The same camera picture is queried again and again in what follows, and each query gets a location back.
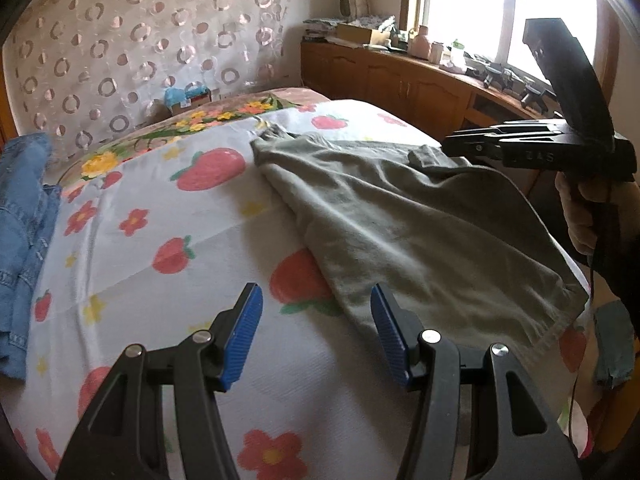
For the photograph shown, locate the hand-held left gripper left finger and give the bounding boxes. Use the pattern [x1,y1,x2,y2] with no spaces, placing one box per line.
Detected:
[55,282,264,480]

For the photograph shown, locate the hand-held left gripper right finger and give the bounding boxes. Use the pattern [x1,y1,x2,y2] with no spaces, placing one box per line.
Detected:
[370,283,583,480]

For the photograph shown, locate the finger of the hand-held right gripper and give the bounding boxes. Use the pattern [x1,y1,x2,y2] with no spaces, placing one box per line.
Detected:
[441,120,568,166]

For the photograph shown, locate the grey-green pants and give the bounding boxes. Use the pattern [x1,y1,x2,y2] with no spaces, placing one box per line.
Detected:
[250,127,591,366]

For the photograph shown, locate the person's right hand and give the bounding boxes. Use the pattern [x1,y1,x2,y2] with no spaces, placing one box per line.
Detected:
[555,175,601,261]

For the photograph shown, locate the black stand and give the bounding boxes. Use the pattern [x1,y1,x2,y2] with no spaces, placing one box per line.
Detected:
[482,62,521,91]
[520,82,556,111]

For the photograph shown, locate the wooden cabinet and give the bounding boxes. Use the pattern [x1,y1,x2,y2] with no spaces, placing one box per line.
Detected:
[300,40,566,146]

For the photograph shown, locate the pink jar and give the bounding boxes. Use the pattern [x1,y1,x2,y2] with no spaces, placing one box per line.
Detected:
[409,25,433,58]

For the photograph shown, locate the window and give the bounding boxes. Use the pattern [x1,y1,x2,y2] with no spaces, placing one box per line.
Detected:
[400,0,621,86]

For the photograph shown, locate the strawberry print bed sheet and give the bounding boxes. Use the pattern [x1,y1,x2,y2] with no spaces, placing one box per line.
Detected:
[0,100,601,480]

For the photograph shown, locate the cardboard box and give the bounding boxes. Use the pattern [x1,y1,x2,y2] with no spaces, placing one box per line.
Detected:
[336,22,386,45]

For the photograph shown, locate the pile of grey cloths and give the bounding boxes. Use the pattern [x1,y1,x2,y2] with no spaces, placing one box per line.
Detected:
[302,15,396,38]

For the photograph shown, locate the floral blanket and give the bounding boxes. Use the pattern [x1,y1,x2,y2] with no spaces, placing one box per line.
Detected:
[60,87,331,183]

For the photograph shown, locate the teal cloth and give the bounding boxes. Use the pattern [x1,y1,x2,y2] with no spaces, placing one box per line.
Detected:
[592,300,636,388]

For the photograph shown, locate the blue tissue box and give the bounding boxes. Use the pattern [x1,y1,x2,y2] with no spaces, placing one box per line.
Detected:
[165,85,211,113]

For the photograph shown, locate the blue denim garment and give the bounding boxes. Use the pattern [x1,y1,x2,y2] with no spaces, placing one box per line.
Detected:
[0,132,63,378]

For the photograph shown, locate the circle-patterned sheer cloth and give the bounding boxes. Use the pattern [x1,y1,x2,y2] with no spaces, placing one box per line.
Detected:
[5,0,301,161]

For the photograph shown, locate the black cable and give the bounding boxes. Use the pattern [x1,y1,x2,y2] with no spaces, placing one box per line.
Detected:
[567,252,598,441]

